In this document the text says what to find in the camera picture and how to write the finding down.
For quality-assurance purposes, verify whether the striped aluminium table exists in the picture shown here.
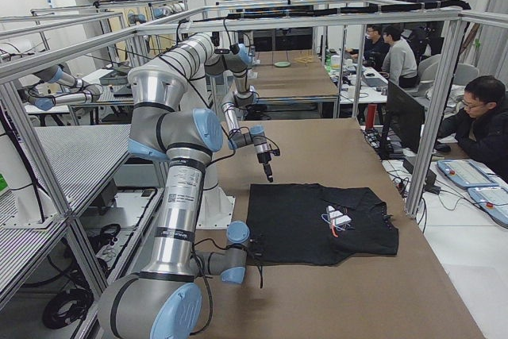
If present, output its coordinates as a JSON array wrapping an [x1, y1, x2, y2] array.
[[1, 125, 130, 305]]

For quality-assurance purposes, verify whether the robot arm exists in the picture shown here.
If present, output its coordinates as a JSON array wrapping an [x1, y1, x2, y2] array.
[[98, 33, 250, 338], [161, 33, 280, 182]]

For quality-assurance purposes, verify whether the aluminium frame post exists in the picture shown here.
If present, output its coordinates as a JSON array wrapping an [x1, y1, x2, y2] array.
[[405, 17, 467, 219]]

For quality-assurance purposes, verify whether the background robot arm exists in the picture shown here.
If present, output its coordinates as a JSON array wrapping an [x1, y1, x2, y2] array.
[[18, 65, 102, 111]]

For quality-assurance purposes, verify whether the teach pendant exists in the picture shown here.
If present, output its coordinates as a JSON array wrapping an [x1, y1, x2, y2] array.
[[437, 160, 498, 189], [468, 187, 508, 228]]

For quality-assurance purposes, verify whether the person in black jacket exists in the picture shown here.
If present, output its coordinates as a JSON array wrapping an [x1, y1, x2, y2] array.
[[437, 75, 507, 180]]

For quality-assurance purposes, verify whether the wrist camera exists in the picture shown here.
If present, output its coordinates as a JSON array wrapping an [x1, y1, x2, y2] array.
[[269, 144, 281, 156]]

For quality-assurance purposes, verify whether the black printed t-shirt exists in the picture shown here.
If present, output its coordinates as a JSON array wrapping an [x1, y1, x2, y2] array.
[[247, 183, 398, 265]]

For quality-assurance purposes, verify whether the person in grey sweater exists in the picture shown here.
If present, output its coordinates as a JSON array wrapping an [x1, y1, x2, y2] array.
[[382, 25, 418, 89]]

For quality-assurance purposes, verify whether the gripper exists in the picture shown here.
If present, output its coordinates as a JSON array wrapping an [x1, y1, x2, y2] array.
[[257, 152, 274, 183]]

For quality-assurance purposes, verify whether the black Huawei monitor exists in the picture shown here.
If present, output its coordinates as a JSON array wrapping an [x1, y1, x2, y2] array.
[[379, 82, 425, 160]]

